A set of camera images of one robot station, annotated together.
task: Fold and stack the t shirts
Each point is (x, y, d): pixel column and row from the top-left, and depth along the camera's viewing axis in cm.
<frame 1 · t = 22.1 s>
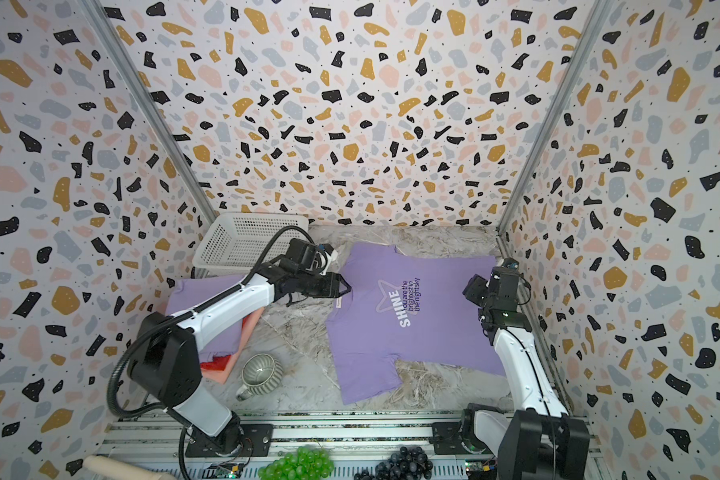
left hand: (345, 283, 84), fingers open
right hand: (477, 276, 83), fingers open
purple SHINE t-shirt: (405, 307, 102), on the table
white plastic laundry basket: (238, 241, 119), on the table

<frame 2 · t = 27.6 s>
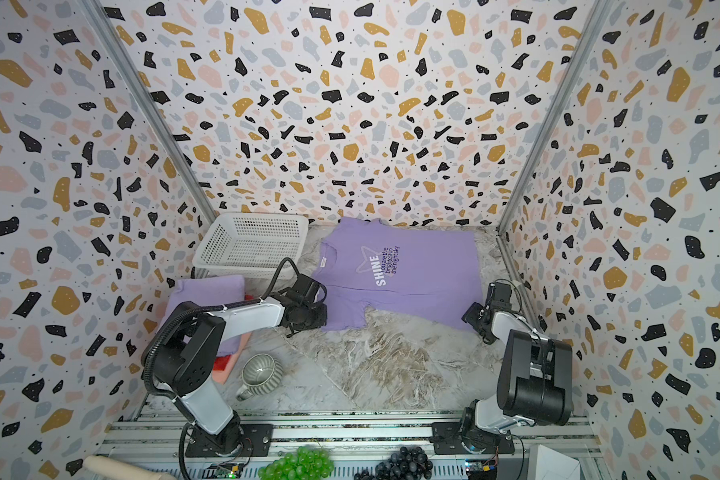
left hand: (327, 315, 94), fingers closed
right hand: (472, 313, 94), fingers open
purple SHINE t-shirt: (411, 275, 112), on the table
the other named things where they were.

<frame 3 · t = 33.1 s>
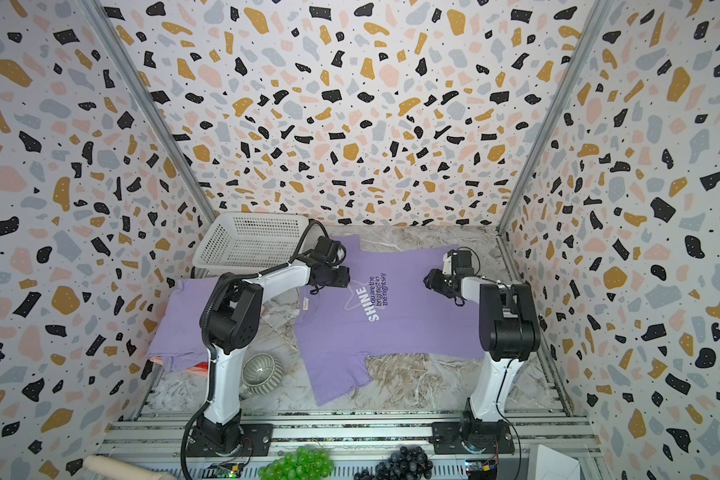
left hand: (344, 272, 101), fingers open
right hand: (427, 273, 102), fingers open
purple SHINE t-shirt: (386, 311, 100), on the table
the other named things where they were.

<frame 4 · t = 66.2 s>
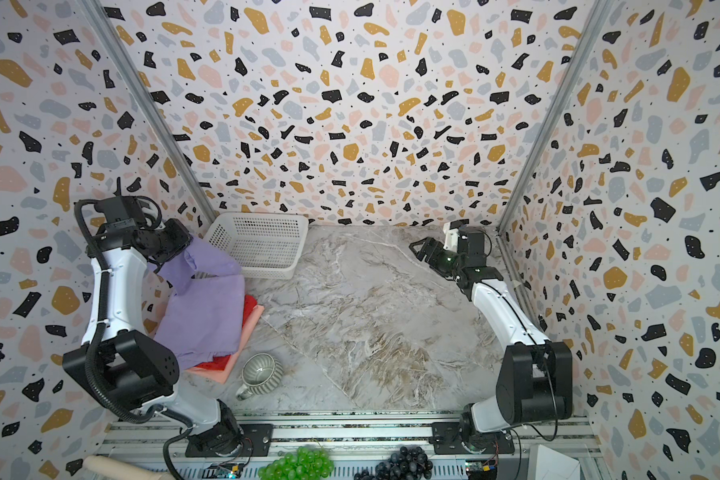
left hand: (188, 228, 78), fingers closed
right hand: (413, 244, 83), fingers open
purple SHINE t-shirt: (203, 281, 94), point 10 cm above the table
folded red t-shirt: (219, 363, 84), point 5 cm above the table
the other named things where they were.

